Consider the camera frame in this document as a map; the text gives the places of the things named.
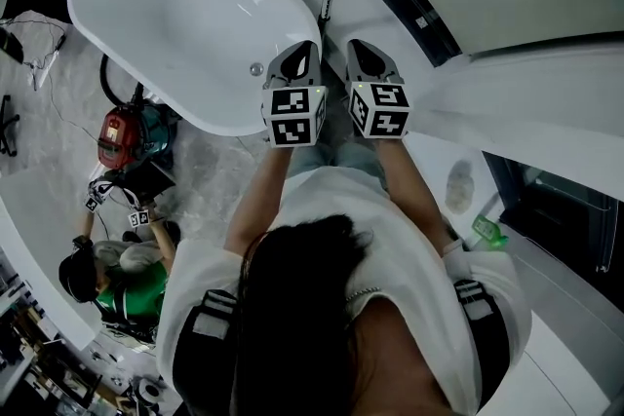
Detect person's left forearm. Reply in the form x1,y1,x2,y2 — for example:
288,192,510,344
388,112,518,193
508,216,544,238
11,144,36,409
224,145,293,254

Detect white bathtub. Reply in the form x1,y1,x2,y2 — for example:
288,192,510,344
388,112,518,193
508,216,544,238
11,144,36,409
66,0,326,137

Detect person's white shirt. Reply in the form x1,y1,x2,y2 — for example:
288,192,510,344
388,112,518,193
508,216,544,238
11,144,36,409
155,165,533,416

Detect grey round pad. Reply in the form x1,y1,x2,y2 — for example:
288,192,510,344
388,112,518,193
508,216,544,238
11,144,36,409
446,159,475,214

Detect black flat box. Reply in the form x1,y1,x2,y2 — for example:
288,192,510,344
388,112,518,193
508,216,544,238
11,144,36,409
111,160,176,201

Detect person's right forearm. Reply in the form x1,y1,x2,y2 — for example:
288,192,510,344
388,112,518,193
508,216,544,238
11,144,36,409
374,135,462,254

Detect green bottle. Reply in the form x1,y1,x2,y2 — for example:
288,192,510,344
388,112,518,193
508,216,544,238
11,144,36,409
471,213,508,249

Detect person's light blue jeans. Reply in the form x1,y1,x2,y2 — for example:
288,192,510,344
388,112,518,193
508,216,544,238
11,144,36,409
287,138,389,191

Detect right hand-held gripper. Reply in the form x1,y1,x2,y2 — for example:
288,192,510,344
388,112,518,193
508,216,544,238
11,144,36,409
344,38,411,140

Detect black curved cable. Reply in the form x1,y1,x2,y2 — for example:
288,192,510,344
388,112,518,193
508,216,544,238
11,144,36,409
99,53,147,108

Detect dark glass cabinet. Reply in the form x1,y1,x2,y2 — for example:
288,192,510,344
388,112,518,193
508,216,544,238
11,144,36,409
481,149,624,301

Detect red and teal vacuum cleaner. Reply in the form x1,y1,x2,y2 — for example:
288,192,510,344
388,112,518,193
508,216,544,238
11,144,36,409
96,96,184,171

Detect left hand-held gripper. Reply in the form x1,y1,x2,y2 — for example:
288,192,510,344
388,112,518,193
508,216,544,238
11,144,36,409
260,40,329,149

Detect black chair base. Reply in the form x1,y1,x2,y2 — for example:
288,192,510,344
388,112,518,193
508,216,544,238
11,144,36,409
0,95,20,157

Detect silver necklace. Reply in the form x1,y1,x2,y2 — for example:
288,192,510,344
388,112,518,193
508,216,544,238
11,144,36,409
345,285,383,301

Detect black harness strap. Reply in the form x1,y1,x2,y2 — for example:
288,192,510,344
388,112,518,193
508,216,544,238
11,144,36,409
173,287,240,405
452,278,511,408

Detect cluttered shelf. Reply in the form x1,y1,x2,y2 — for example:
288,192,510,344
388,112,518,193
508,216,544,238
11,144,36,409
0,286,98,416

